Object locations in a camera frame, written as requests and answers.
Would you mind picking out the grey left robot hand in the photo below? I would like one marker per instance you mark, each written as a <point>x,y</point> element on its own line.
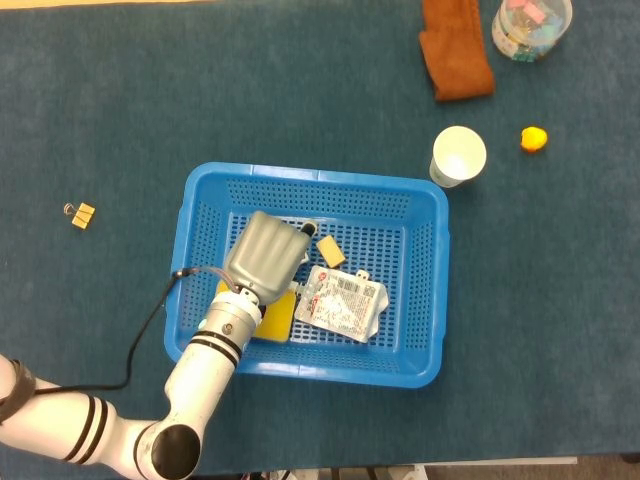
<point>265,260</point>

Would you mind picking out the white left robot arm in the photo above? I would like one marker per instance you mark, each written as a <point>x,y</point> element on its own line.
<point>200,375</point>

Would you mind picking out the blue perforated plastic basket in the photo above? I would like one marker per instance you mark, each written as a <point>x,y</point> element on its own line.
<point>360,200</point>

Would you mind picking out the clear jar of coloured clips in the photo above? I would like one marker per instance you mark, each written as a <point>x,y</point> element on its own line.
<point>530,25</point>

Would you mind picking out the small yellow sponge block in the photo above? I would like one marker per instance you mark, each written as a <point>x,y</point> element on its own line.
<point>330,250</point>

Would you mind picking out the white printed spout pouch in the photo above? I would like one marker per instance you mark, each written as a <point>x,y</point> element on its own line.
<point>345,305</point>

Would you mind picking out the teal felt table cover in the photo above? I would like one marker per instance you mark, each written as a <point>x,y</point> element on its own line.
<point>100,125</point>

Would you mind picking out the white paper cup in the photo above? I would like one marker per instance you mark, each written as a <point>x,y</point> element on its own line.
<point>457,152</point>

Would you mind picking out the brown folded cloth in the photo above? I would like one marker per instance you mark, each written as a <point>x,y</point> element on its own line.
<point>457,55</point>

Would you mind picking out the yellow rubber duck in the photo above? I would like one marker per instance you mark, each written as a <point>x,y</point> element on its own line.
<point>533,138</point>

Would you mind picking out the yellow rectangular frame with hole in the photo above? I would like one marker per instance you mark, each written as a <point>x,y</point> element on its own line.
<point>280,320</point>

